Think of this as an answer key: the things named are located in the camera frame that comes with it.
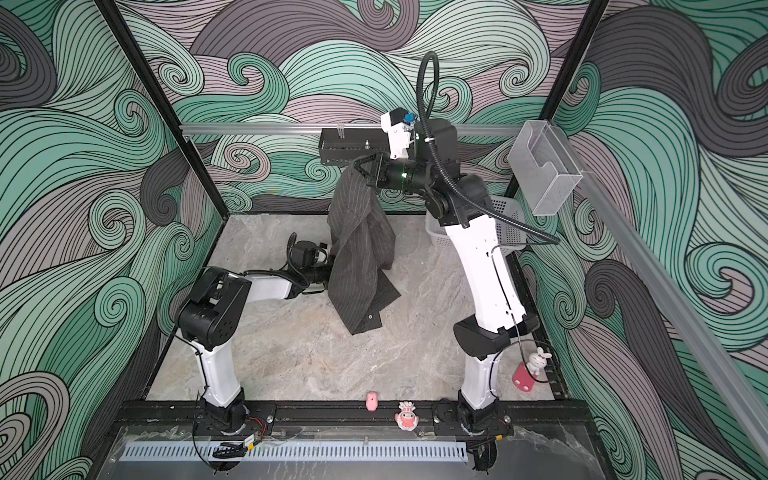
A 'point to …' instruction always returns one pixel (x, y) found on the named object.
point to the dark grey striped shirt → (362, 248)
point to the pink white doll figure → (407, 419)
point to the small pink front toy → (372, 401)
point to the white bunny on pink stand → (537, 361)
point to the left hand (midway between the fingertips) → (357, 267)
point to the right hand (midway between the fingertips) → (357, 164)
